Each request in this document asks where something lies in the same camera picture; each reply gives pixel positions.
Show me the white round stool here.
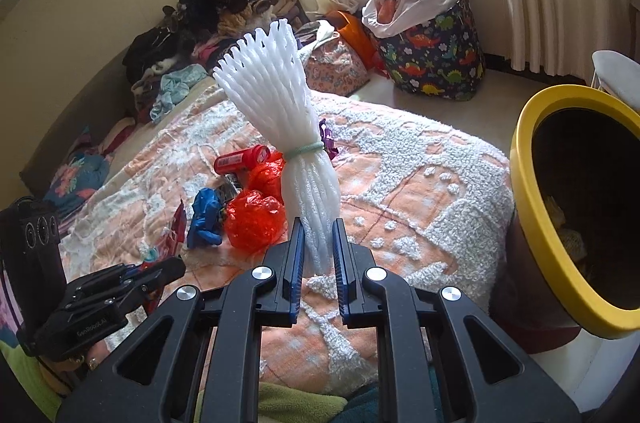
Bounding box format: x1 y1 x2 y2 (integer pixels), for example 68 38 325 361
590 50 640 113

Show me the pile of clothes on bed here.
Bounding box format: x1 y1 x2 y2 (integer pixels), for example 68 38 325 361
122 0 309 123

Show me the dinosaur print laundry basket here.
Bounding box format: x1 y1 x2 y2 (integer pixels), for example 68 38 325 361
371 0 486 101

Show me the orange white chenille bedspread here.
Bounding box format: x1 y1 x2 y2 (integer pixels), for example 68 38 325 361
61 82 514 396

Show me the small red snack wrapper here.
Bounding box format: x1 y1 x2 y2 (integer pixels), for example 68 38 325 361
142 202 186 268

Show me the person's left hand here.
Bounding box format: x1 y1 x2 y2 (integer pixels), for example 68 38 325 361
38 341 110 397

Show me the purple foil wrapper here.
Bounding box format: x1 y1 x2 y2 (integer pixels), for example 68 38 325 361
319 118 338 161

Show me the orange plastic bag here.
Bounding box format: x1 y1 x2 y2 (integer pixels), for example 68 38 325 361
326 10 388 77

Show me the red plastic bag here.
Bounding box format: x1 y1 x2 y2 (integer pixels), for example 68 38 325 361
224 151 286 255

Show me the light blue cloth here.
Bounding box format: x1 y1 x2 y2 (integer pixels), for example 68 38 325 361
149 64 207 125

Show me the red cylindrical bottle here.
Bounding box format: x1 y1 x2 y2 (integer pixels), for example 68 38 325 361
214 144 270 175

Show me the white foam net bundle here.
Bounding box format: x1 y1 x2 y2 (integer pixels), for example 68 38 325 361
214 20 341 277

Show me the pink floral fabric bag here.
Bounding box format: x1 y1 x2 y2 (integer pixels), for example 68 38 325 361
303 37 370 97

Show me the yellow rimmed trash bin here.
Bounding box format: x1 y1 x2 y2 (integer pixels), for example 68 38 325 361
490 85 639 354

